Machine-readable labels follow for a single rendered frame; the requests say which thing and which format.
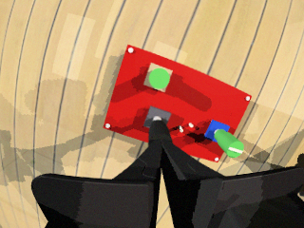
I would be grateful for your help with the red circuit board with knobs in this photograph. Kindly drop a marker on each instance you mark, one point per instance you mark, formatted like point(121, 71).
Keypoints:
point(155, 98)

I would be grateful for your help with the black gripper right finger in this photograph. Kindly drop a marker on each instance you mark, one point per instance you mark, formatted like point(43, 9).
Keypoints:
point(199, 196)

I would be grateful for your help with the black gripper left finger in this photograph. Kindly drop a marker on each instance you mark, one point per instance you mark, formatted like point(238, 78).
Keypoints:
point(131, 199)

